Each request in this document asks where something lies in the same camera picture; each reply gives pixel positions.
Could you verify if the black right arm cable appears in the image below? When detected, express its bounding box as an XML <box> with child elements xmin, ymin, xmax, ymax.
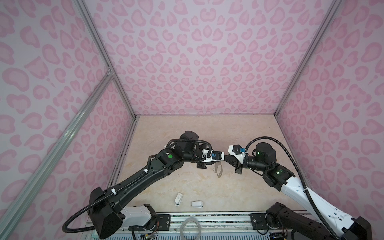
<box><xmin>245</xmin><ymin>136</ymin><xmax>341</xmax><ymax>240</ymax></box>

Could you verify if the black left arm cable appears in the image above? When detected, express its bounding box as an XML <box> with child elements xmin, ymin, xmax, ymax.
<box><xmin>61</xmin><ymin>138</ymin><xmax>214</xmax><ymax>234</ymax></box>

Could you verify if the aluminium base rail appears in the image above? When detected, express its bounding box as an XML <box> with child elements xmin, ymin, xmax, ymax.
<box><xmin>80</xmin><ymin>209</ymin><xmax>346</xmax><ymax>240</ymax></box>

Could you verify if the white clip device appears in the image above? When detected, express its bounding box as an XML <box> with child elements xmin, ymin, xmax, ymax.
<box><xmin>174</xmin><ymin>193</ymin><xmax>184</xmax><ymax>207</ymax></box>

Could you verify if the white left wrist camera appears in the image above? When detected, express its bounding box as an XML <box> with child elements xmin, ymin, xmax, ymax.
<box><xmin>202</xmin><ymin>150</ymin><xmax>225</xmax><ymax>163</ymax></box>

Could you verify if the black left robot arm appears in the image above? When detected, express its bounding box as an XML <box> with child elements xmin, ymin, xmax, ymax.
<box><xmin>87</xmin><ymin>131</ymin><xmax>212</xmax><ymax>240</ymax></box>

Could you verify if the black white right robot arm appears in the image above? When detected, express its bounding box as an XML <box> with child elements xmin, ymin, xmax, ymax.
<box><xmin>222</xmin><ymin>142</ymin><xmax>373</xmax><ymax>240</ymax></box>

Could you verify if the white rounded plastic piece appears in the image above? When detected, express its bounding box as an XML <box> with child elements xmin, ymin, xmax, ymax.
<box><xmin>191</xmin><ymin>201</ymin><xmax>204</xmax><ymax>208</ymax></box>

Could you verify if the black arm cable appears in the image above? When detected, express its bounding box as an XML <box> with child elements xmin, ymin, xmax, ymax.
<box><xmin>245</xmin><ymin>136</ymin><xmax>341</xmax><ymax>240</ymax></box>
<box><xmin>61</xmin><ymin>138</ymin><xmax>214</xmax><ymax>234</ymax></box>

